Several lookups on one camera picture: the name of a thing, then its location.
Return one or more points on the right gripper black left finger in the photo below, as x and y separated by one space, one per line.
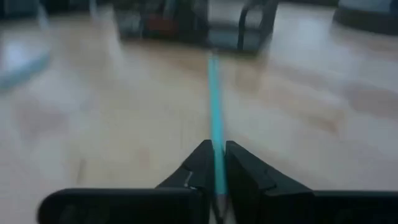
200 174

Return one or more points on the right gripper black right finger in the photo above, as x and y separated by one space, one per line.
255 193

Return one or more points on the teal pencil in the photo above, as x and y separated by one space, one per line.
216 109

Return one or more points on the black mesh desk organizer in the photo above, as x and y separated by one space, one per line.
186 21

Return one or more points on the white globe lamp black base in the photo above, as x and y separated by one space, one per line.
367 18

